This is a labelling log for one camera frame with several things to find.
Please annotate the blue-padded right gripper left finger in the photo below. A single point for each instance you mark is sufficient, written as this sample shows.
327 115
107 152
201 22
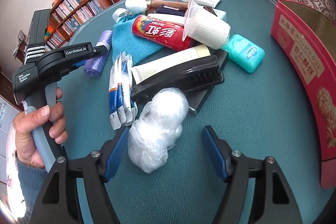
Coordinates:
58 200

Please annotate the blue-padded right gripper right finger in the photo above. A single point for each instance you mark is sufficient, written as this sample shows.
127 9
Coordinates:
273 199

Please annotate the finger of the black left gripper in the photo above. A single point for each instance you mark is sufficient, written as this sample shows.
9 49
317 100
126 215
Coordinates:
96 52

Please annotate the purple trash bag roll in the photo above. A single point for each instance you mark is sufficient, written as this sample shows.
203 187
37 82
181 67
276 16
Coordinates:
93 67

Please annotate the teal cloth pouch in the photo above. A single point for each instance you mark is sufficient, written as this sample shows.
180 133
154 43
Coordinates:
123 39

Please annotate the white cream tube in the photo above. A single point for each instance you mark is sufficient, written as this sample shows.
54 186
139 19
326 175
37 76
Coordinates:
146 70

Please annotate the white plastic bag knot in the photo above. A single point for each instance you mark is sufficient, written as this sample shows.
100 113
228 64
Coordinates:
136 6

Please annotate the blue white sachet bundle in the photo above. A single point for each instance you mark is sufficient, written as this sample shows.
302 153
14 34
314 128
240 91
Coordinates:
122 109

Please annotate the red candy canister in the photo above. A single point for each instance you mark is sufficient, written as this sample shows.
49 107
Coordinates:
161 32

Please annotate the clear plastic bag bundle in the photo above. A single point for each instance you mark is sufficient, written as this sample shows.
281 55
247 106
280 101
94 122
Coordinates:
157 129

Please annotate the black rectangular case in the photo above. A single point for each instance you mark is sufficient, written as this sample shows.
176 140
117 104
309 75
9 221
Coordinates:
195 78

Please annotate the white gauze roll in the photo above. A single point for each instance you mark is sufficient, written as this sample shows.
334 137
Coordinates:
205 27

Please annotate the teal dental floss box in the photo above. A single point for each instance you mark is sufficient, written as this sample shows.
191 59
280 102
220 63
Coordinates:
244 53

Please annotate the white remote control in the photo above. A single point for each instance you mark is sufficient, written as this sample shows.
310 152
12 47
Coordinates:
169 18

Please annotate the light teal small carton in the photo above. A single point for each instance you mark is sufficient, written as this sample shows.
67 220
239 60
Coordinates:
219 13

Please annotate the person's left hand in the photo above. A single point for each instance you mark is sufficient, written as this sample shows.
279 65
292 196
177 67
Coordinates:
26 152

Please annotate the wooden bookshelf with books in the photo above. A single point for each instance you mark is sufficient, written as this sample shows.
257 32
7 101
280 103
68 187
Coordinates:
66 16

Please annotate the navy blue small bottle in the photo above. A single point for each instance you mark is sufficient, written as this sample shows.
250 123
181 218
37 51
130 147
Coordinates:
170 11

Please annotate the red cookie tin box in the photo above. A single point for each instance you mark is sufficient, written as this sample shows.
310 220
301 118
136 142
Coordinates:
308 39

